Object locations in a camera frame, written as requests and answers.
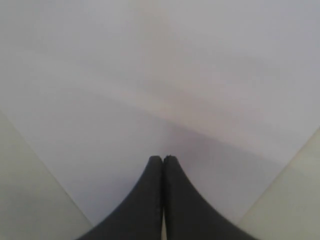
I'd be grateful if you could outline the white paper sheet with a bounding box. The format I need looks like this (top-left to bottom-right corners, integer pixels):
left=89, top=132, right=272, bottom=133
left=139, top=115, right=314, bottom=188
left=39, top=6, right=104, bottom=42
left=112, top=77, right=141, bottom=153
left=0, top=0, right=320, bottom=224

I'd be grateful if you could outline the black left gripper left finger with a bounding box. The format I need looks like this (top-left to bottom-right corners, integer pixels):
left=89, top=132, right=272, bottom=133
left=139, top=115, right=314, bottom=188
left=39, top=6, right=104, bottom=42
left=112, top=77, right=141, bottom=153
left=79, top=156, right=163, bottom=240

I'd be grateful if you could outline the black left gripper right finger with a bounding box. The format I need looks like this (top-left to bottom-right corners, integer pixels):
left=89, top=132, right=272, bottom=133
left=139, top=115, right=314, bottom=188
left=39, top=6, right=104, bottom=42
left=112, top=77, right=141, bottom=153
left=162, top=155, right=256, bottom=240

